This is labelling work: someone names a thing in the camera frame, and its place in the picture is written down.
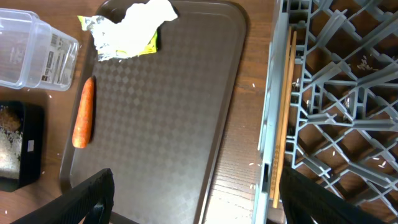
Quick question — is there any black bin lid tray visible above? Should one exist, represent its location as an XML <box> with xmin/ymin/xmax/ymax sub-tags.
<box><xmin>1</xmin><ymin>101</ymin><xmax>44</xmax><ymax>192</ymax></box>

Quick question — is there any white napkin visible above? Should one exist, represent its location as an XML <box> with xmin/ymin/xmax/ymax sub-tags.
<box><xmin>93</xmin><ymin>0</ymin><xmax>178</xmax><ymax>58</ymax></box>

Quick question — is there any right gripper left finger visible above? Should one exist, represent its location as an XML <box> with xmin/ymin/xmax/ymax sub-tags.
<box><xmin>12</xmin><ymin>168</ymin><xmax>114</xmax><ymax>224</ymax></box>

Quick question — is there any clear plastic container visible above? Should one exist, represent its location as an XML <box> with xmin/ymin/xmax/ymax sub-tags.
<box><xmin>1</xmin><ymin>8</ymin><xmax>80</xmax><ymax>91</ymax></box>

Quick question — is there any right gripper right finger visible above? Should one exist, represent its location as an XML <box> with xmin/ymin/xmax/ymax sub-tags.
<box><xmin>279</xmin><ymin>166</ymin><xmax>382</xmax><ymax>224</ymax></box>

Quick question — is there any orange carrot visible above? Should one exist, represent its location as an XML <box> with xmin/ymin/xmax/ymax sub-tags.
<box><xmin>72</xmin><ymin>77</ymin><xmax>95</xmax><ymax>149</ymax></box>

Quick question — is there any foil wrapper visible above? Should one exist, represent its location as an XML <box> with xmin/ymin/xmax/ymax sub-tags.
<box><xmin>76</xmin><ymin>14</ymin><xmax>159</xmax><ymax>62</ymax></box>

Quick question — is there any brown serving tray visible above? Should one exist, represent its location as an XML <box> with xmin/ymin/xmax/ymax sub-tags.
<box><xmin>59</xmin><ymin>1</ymin><xmax>247</xmax><ymax>223</ymax></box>

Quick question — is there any grey dishwasher rack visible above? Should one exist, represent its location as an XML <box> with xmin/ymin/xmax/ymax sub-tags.
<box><xmin>252</xmin><ymin>0</ymin><xmax>397</xmax><ymax>223</ymax></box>

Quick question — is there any spilled rice pile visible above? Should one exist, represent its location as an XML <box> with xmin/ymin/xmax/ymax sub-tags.
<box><xmin>1</xmin><ymin>105</ymin><xmax>22</xmax><ymax>179</ymax></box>

